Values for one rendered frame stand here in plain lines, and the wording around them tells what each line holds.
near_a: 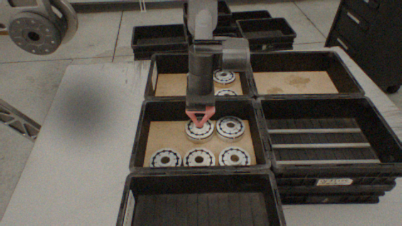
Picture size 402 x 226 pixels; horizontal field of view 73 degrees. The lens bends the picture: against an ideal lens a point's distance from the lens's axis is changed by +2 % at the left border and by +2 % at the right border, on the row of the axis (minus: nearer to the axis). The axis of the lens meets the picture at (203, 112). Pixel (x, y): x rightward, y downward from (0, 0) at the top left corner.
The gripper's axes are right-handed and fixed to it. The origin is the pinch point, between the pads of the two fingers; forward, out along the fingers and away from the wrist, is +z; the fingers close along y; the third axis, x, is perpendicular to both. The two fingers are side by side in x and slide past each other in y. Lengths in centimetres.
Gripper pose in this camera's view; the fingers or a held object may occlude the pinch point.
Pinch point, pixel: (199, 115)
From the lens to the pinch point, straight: 69.0
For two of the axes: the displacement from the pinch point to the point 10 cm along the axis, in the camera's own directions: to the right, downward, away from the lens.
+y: -0.2, -6.9, 7.2
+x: -10.0, -0.2, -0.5
